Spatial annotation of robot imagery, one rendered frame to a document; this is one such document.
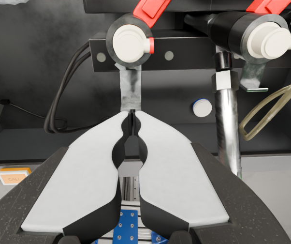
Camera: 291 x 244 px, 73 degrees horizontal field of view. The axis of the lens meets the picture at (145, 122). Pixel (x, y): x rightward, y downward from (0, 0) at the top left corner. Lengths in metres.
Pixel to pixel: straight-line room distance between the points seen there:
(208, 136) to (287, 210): 2.29
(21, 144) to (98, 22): 0.28
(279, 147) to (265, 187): 1.79
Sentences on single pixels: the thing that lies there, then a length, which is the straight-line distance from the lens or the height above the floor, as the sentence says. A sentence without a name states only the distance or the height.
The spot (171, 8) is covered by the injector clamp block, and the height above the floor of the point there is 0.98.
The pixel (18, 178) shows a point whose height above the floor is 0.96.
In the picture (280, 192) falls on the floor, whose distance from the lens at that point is 2.38.
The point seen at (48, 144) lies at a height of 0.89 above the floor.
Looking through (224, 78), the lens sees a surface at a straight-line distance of 0.18.
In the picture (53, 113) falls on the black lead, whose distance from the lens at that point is 0.24.
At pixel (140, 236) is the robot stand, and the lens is 0.81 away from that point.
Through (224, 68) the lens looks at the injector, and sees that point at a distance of 0.19.
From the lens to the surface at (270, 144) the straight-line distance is 0.46.
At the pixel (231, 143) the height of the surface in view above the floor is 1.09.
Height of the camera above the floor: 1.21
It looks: 59 degrees down
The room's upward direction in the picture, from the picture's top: 176 degrees clockwise
